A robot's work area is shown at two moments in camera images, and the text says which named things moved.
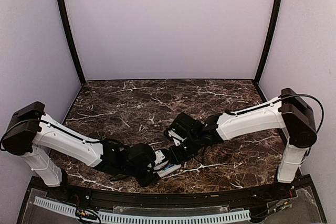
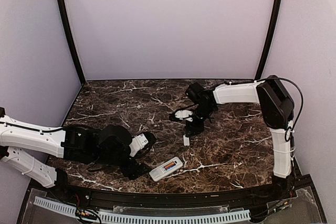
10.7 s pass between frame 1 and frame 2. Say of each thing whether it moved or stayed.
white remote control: stayed
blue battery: stayed
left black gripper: moved
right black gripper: moved
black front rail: stayed
